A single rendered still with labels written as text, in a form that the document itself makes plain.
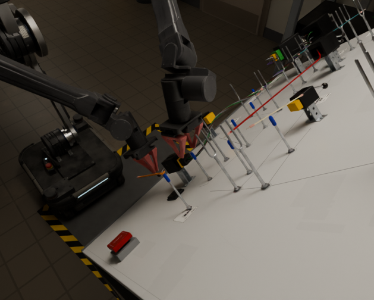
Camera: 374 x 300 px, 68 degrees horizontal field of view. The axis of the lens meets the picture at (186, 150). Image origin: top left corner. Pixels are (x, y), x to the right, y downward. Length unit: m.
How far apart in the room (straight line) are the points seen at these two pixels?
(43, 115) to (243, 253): 2.62
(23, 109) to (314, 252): 2.88
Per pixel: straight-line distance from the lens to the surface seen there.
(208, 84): 0.61
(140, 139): 0.82
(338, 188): 0.42
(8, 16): 1.36
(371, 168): 0.44
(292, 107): 0.65
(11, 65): 0.75
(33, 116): 2.90
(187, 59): 0.66
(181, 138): 0.66
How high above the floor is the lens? 1.71
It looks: 49 degrees down
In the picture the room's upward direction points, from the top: straight up
